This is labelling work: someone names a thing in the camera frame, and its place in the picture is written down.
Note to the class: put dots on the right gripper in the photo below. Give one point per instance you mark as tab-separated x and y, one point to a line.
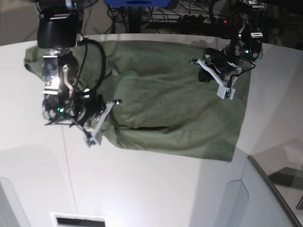
89	112

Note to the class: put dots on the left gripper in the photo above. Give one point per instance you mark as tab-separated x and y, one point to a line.
223	66

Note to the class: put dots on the green t-shirt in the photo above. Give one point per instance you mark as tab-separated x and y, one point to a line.
165	108

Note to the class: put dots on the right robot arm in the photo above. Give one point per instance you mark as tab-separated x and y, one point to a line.
66	101

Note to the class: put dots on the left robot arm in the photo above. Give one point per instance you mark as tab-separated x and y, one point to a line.
245	49

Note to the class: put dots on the black power strip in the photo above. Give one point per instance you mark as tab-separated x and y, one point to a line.
179	18

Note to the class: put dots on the white label plate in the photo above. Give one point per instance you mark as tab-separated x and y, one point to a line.
77	220

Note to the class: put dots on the black table leg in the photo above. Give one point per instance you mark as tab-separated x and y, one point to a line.
134	16

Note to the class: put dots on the blue box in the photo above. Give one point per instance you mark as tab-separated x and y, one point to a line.
137	3

